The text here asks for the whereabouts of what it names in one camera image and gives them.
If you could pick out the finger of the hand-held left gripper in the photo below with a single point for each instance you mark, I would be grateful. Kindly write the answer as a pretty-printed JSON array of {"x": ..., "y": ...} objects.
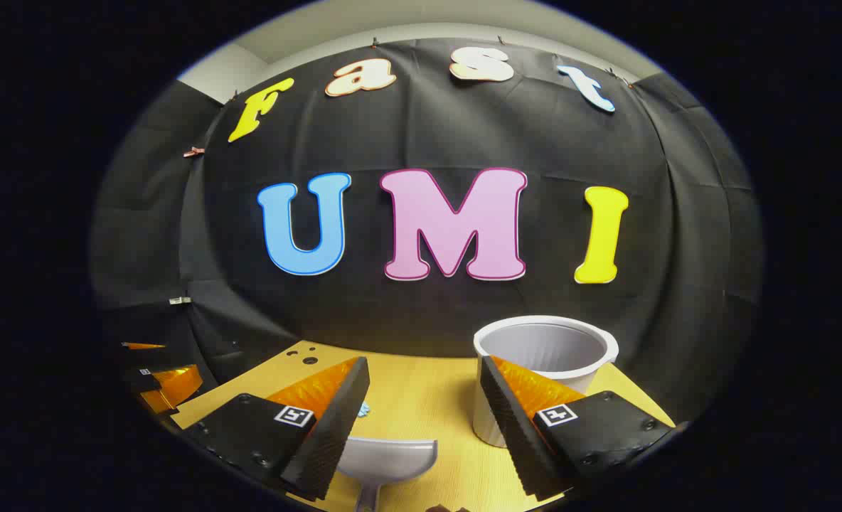
[
  {"x": 176, "y": 384},
  {"x": 144, "y": 346}
]

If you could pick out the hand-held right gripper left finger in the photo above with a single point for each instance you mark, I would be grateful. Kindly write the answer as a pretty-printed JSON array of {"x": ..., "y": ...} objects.
[{"x": 321, "y": 434}]

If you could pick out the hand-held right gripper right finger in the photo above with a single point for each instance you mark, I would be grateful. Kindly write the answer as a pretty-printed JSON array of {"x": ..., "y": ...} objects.
[{"x": 517, "y": 427}]

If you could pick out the gray plastic dustpan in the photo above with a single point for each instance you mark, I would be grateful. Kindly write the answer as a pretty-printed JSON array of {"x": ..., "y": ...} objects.
[{"x": 385, "y": 459}]

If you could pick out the white ribbed garbage bin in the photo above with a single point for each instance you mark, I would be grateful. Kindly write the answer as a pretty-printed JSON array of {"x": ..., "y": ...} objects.
[{"x": 542, "y": 348}]

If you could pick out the wooden desktop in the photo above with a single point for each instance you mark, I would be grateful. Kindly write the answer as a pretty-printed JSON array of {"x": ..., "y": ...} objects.
[{"x": 421, "y": 398}]

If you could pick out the red cloth clip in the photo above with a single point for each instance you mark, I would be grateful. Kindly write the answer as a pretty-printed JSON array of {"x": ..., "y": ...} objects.
[{"x": 193, "y": 151}]

